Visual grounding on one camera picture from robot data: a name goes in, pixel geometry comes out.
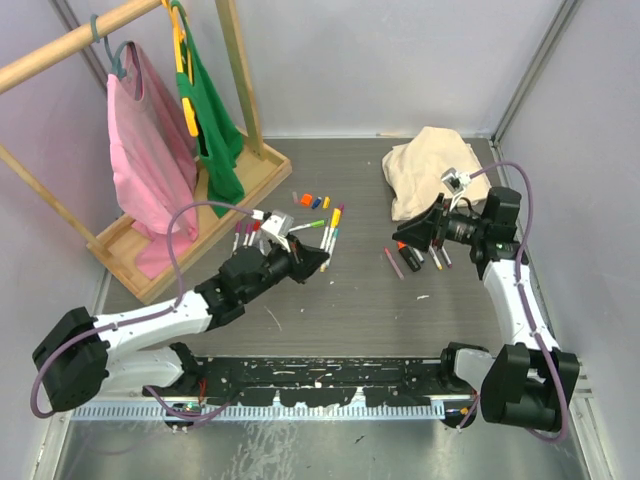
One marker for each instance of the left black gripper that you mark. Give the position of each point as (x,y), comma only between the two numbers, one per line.
(303,260)

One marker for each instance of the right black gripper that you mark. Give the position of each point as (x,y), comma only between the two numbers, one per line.
(418,230)

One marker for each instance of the orange black highlighter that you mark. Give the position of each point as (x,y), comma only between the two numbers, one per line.
(409,257)

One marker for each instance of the pink pen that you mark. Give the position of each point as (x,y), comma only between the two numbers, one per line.
(393,263)

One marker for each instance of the yellow cap marker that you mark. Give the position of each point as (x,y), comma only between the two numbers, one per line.
(329,229)

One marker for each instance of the orange highlighter cap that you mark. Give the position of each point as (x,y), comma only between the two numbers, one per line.
(306,200)

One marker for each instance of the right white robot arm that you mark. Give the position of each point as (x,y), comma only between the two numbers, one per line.
(530,382)

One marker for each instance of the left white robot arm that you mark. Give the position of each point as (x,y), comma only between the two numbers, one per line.
(84,355)

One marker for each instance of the teal cap marker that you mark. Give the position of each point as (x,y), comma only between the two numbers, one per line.
(326,264)

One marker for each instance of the beige cloth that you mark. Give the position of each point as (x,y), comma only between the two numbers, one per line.
(413,170)

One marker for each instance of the red cap marker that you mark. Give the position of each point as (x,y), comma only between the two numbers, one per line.
(252,231)

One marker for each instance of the green shirt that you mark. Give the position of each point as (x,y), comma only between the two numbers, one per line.
(219,142)

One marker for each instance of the pink shirt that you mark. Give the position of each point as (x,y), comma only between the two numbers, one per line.
(153,160)

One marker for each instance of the yellow clothes hanger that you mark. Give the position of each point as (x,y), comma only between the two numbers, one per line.
(183,63)

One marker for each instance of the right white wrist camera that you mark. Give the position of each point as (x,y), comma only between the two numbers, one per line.
(457,183)

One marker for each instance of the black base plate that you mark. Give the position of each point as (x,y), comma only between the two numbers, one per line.
(318,382)

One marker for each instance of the slotted cable duct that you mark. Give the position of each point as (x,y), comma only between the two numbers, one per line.
(355,411)

